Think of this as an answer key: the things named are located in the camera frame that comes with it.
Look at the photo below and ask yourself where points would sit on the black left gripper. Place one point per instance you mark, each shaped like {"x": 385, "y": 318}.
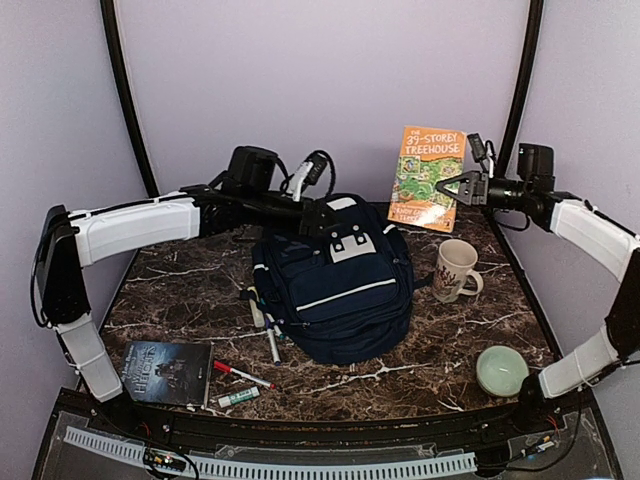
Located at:
{"x": 312, "y": 228}

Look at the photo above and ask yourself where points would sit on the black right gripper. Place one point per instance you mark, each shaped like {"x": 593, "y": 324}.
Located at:
{"x": 474, "y": 179}

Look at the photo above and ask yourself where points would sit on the orange Treehouse book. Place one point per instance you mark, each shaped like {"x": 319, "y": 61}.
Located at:
{"x": 426, "y": 156}

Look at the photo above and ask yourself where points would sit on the navy blue student backpack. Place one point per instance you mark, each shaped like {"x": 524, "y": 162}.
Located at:
{"x": 343, "y": 296}

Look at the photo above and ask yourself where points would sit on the dark Wuthering Heights book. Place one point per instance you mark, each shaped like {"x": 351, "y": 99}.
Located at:
{"x": 174, "y": 374}

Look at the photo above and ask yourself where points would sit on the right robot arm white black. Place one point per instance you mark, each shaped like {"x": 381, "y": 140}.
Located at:
{"x": 578, "y": 222}

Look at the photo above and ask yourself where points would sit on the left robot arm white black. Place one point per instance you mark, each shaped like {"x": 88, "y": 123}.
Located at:
{"x": 255, "y": 189}

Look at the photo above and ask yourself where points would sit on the cream floral ceramic mug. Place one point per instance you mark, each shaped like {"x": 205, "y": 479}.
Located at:
{"x": 455, "y": 273}

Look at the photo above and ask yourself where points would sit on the yellow highlighter pen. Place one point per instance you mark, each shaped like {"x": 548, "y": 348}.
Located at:
{"x": 257, "y": 315}

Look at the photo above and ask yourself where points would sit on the purple capped white marker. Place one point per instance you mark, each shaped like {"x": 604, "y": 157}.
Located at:
{"x": 273, "y": 346}

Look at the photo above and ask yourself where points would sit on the teal capped white marker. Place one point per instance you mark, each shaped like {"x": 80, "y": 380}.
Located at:
{"x": 273, "y": 325}

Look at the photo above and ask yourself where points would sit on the red capped white marker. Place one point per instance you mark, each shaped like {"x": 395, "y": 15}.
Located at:
{"x": 231, "y": 370}

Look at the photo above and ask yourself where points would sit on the green white glue stick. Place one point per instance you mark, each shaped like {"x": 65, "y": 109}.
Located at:
{"x": 239, "y": 397}

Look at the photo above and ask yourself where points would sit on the pale green ceramic bowl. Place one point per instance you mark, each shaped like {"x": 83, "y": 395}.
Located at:
{"x": 500, "y": 371}

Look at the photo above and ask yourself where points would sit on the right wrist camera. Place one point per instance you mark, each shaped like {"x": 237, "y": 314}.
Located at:
{"x": 483, "y": 153}

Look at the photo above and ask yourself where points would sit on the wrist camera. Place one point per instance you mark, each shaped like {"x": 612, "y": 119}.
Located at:
{"x": 483, "y": 153}
{"x": 307, "y": 174}

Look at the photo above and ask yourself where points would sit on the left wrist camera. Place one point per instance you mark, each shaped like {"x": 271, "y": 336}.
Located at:
{"x": 307, "y": 174}

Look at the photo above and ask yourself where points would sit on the right black frame post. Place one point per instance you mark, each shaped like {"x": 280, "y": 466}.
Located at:
{"x": 524, "y": 74}

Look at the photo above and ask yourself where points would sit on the black frame post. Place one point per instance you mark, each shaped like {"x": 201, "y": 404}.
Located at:
{"x": 524, "y": 74}
{"x": 125, "y": 96}

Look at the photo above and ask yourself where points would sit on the left black frame post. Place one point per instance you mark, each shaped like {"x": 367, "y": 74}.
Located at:
{"x": 125, "y": 96}

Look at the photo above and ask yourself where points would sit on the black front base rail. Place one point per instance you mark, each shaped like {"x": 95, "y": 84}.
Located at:
{"x": 571, "y": 442}

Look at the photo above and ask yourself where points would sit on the white slotted cable duct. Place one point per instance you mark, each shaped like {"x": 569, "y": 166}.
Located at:
{"x": 236, "y": 462}

